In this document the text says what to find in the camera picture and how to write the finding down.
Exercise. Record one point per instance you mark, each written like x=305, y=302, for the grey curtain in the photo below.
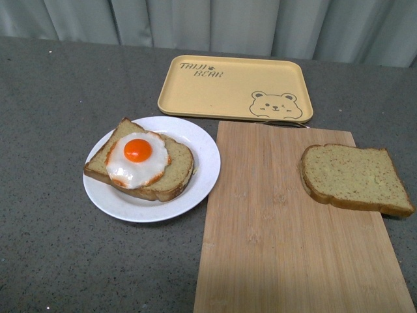
x=367, y=32

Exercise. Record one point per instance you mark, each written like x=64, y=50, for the metal cutting board handle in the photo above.
x=285, y=124

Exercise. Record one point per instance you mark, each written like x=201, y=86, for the white round plate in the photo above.
x=207, y=164

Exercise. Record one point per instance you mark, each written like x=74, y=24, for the yellow bear tray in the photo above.
x=235, y=88

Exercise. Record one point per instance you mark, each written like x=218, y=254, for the bamboo cutting board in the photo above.
x=269, y=247

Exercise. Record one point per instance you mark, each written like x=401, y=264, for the fake fried egg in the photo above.
x=137, y=159

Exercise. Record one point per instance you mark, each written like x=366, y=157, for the bread slice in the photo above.
x=170, y=185
x=354, y=178

